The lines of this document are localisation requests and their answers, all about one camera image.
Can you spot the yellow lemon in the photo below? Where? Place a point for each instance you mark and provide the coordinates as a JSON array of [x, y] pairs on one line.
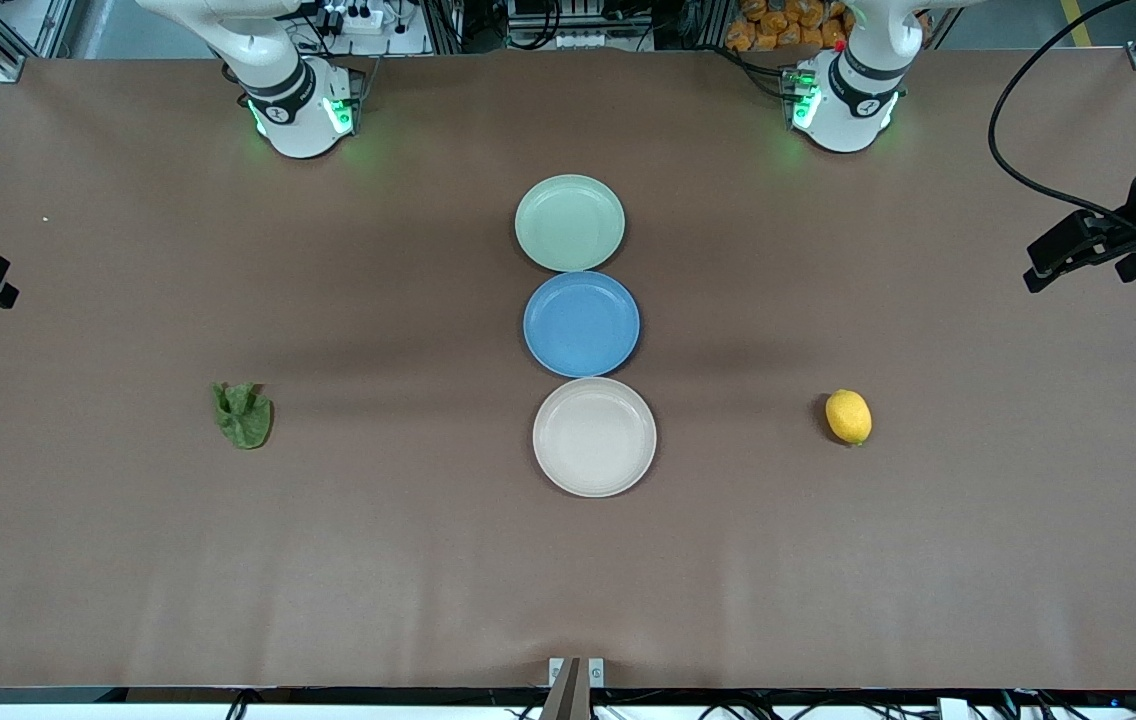
[[848, 416]]

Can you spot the green lettuce leaf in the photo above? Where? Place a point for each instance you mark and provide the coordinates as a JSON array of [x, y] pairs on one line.
[[244, 415]]

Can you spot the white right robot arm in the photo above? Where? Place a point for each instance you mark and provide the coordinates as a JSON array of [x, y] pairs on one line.
[[293, 110]]

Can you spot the bag of oranges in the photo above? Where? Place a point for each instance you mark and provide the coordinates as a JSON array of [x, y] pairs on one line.
[[778, 25]]

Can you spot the white power strip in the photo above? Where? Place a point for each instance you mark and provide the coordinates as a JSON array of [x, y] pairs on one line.
[[353, 18]]

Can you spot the blue plate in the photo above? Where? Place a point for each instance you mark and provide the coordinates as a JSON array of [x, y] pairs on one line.
[[581, 324]]

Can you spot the light green plate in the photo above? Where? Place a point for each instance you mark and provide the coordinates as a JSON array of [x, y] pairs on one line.
[[569, 222]]

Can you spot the beige plate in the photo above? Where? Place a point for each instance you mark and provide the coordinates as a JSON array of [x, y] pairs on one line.
[[594, 437]]

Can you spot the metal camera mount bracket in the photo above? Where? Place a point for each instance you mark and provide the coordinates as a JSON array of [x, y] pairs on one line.
[[576, 680]]

